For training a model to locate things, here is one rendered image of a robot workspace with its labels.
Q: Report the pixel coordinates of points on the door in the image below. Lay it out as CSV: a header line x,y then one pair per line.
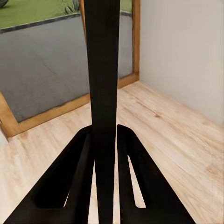
x,y
44,63

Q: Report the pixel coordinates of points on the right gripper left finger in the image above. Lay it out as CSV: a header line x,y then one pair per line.
x,y
62,194

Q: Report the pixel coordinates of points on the poster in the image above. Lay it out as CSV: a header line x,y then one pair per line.
x,y
102,40

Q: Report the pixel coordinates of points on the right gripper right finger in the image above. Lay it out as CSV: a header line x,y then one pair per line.
x,y
163,205

